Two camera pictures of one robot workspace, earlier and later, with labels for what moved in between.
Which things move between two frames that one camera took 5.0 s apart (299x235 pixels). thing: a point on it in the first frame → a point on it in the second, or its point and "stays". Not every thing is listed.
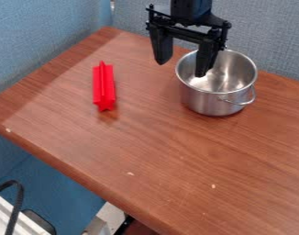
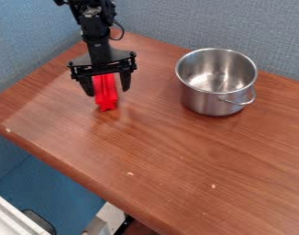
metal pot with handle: x=221 y=93 stays
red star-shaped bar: x=104 y=86 stays
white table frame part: x=108 y=222 stays
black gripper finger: x=164 y=45 → x=86 y=81
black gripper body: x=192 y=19 → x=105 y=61
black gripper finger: x=206 y=58 → x=126 y=79
